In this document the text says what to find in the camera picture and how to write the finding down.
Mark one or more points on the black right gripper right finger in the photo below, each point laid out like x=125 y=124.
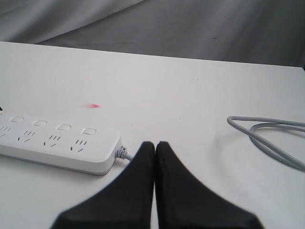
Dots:
x=183 y=202

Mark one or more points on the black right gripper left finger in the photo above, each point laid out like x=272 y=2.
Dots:
x=126 y=203

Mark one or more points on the white five-outlet power strip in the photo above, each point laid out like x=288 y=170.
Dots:
x=60 y=144

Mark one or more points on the white backdrop cloth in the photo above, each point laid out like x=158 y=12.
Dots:
x=254 y=31

